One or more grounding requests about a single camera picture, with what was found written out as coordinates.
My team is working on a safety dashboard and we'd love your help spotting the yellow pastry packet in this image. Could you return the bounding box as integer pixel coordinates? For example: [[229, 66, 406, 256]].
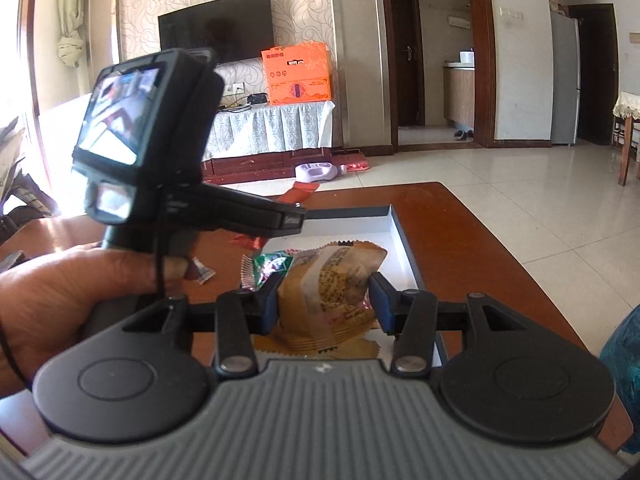
[[252, 241, 388, 361]]

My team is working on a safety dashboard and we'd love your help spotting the wooden kitchen counter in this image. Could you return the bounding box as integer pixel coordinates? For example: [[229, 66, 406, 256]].
[[442, 62, 476, 131]]

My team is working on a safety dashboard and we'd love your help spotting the dark folded clutter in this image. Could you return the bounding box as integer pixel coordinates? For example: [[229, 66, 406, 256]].
[[0, 117, 53, 233]]

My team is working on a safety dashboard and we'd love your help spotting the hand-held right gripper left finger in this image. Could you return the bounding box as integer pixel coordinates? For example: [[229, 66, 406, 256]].
[[122, 272, 282, 378]]

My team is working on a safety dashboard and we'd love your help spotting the red dustpan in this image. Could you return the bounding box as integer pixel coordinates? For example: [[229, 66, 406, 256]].
[[332, 149, 371, 171]]

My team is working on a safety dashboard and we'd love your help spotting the dark wooden door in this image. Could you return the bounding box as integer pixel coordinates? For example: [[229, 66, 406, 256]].
[[387, 0, 426, 128]]

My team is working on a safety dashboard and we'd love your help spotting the grey box with white inside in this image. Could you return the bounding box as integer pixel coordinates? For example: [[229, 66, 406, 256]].
[[215, 204, 448, 371]]

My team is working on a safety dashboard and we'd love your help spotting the silver refrigerator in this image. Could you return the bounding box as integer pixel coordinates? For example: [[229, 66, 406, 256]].
[[550, 10, 582, 147]]

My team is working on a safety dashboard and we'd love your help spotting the tied cream curtain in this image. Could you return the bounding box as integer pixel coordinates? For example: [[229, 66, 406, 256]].
[[56, 0, 92, 68]]

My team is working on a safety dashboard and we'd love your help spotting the orange red wrapper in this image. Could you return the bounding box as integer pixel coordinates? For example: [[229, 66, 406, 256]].
[[277, 182, 320, 206]]

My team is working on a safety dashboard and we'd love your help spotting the person's left hand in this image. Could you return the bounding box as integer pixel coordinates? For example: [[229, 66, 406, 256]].
[[0, 247, 191, 397]]

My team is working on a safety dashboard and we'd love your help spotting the purple detergent bottle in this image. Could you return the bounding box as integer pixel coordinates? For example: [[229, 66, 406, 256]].
[[295, 161, 348, 182]]

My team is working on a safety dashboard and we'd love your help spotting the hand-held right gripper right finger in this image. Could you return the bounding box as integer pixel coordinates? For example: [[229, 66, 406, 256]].
[[369, 272, 516, 379]]

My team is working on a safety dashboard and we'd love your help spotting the wooden chair with lace cloth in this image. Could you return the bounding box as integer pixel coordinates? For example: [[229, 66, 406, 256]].
[[612, 90, 640, 187]]

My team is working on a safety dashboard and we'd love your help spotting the small clear candy wrapper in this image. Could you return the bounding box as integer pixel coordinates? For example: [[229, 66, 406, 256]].
[[190, 257, 217, 284]]

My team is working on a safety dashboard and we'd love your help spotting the red and green snack packet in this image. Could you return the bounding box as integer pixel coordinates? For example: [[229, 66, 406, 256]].
[[241, 252, 293, 291]]

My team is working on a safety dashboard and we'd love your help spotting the dark wooden television cabinet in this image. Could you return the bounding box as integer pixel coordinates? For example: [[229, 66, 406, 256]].
[[201, 149, 335, 184]]

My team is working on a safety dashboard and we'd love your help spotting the orange cardboard box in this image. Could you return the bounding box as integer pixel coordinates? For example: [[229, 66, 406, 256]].
[[261, 42, 333, 107]]

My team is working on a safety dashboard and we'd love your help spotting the white chest freezer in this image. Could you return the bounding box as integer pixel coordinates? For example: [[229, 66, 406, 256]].
[[37, 95, 101, 211]]

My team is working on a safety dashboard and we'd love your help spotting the black flat television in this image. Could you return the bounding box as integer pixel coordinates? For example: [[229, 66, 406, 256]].
[[158, 0, 275, 68]]

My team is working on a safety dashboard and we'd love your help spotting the dark doorway door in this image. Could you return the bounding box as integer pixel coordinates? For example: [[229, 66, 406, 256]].
[[567, 4, 619, 146]]

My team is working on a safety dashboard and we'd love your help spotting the small red snack packet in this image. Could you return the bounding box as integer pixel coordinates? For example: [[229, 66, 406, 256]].
[[229, 234, 267, 251]]

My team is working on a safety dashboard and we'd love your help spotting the patterned white cabinet cloth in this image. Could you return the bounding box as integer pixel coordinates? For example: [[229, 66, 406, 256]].
[[202, 101, 336, 162]]

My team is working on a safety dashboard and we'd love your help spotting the teal cloth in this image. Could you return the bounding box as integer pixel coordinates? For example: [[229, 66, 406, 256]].
[[599, 305, 640, 453]]

